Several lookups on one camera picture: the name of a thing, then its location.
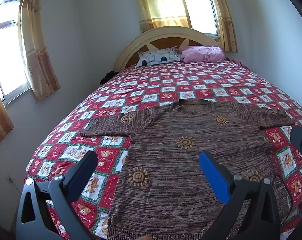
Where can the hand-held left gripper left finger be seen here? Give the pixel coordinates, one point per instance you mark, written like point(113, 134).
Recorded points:
point(82, 171)

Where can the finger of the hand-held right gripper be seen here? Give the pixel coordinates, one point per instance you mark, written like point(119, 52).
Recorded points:
point(301, 142)

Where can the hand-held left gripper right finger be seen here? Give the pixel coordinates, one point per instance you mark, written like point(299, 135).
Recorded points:
point(213, 177)

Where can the brown knitted sweater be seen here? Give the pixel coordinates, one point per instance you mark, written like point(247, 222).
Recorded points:
point(178, 167)

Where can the dark object beside bed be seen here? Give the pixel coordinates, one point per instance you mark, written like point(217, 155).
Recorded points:
point(108, 77)

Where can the red checkered printed bedspread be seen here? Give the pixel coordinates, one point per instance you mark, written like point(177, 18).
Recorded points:
point(191, 80)

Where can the pink pillow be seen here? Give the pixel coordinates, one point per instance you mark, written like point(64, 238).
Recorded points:
point(203, 53)

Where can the white grey patterned pillow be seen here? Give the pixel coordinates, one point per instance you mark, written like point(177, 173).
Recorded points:
point(156, 56)

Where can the cream wooden bed headboard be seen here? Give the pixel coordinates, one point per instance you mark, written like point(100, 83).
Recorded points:
point(141, 40)

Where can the window behind headboard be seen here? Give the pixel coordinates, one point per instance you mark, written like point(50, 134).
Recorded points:
point(201, 10)

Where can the wall outlet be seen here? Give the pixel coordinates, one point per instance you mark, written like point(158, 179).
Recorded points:
point(9, 179)

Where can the side wall window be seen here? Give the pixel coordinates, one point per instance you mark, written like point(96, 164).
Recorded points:
point(8, 60)

